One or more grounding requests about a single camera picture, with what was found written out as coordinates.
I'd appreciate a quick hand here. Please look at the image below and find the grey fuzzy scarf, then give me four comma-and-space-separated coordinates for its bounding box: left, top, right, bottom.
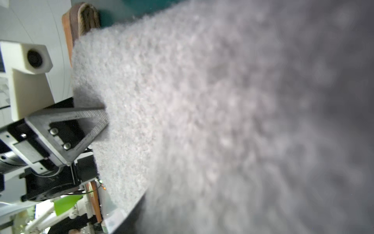
73, 1, 374, 234

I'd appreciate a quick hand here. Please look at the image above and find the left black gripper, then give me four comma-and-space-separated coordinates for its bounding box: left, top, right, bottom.
1, 98, 109, 202

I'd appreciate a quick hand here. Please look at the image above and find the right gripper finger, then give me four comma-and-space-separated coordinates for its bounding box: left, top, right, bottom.
113, 194, 146, 234

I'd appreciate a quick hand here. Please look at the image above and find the brown plaid scarf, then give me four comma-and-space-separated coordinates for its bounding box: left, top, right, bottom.
61, 2, 100, 65

